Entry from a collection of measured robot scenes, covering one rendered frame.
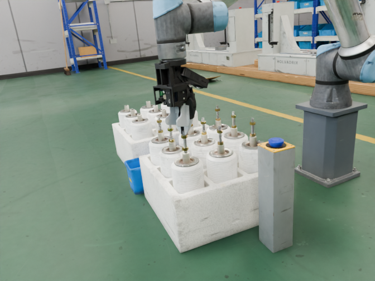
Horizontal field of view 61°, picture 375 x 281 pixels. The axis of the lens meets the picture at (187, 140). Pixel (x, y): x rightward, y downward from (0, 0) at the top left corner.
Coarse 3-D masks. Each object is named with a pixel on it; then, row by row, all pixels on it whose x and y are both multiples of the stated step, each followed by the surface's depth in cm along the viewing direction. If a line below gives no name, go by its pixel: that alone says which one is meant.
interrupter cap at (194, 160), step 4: (192, 156) 97; (176, 160) 96; (180, 160) 96; (192, 160) 95; (196, 160) 94; (176, 164) 92; (180, 164) 92; (184, 164) 92; (188, 164) 92; (192, 164) 91
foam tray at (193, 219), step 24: (144, 168) 117; (168, 192) 92; (192, 192) 91; (216, 192) 92; (240, 192) 96; (168, 216) 98; (192, 216) 91; (216, 216) 95; (240, 216) 99; (192, 240) 94
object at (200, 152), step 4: (192, 144) 109; (216, 144) 107; (192, 148) 108; (196, 148) 106; (200, 148) 105; (204, 148) 105; (208, 148) 105; (212, 148) 105; (192, 152) 109; (196, 152) 106; (200, 152) 105; (204, 152) 105; (208, 152) 105; (196, 156) 107; (200, 156) 106; (204, 156) 106; (204, 160) 106; (204, 164) 107
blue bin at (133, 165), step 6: (126, 162) 134; (132, 162) 135; (138, 162) 137; (132, 168) 136; (138, 168) 126; (132, 174) 126; (138, 174) 127; (132, 180) 128; (138, 180) 128; (132, 186) 131; (138, 186) 129; (138, 192) 130; (144, 192) 131
